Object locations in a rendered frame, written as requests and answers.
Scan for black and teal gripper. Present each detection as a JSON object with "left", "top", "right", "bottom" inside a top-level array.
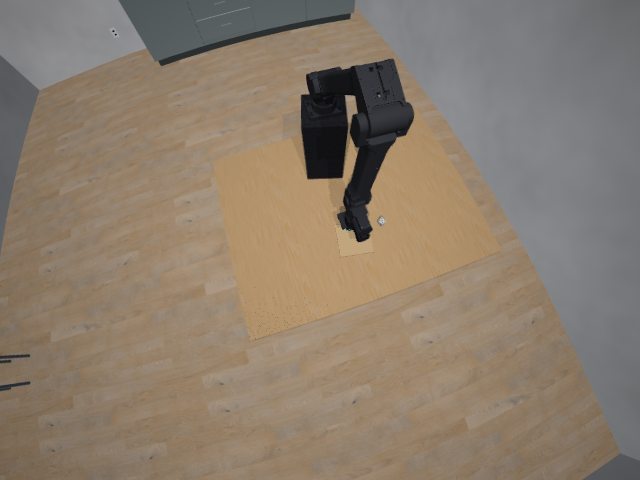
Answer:
[{"left": 337, "top": 211, "right": 353, "bottom": 231}]

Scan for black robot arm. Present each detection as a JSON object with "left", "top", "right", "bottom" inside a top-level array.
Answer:
[{"left": 305, "top": 59, "right": 414, "bottom": 243}]

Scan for beige flat mat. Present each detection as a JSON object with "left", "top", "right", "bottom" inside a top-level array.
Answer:
[{"left": 335, "top": 224, "right": 374, "bottom": 257}]

